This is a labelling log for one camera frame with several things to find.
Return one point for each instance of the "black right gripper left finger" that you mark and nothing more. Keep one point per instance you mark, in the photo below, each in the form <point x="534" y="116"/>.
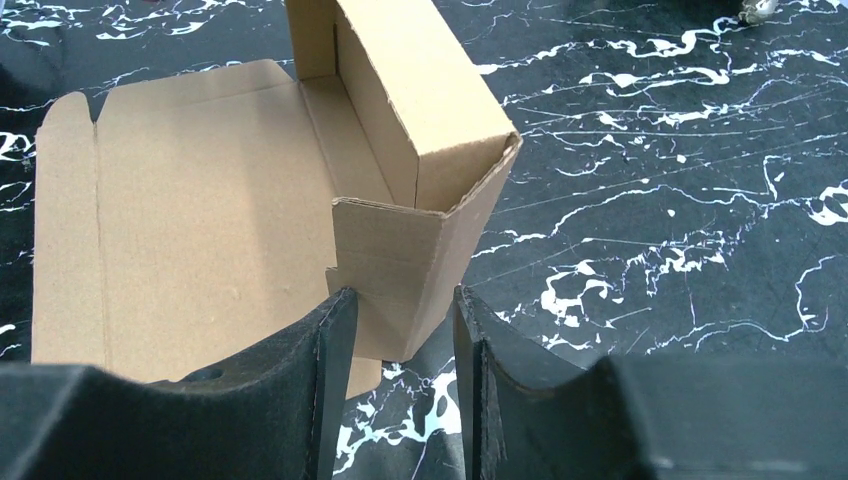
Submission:
<point x="270" y="411"/>

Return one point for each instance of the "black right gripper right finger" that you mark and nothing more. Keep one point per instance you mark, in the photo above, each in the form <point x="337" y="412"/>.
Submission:
<point x="529" y="414"/>

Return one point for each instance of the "brown cardboard box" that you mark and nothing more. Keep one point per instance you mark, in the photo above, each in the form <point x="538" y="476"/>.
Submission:
<point x="200" y="213"/>

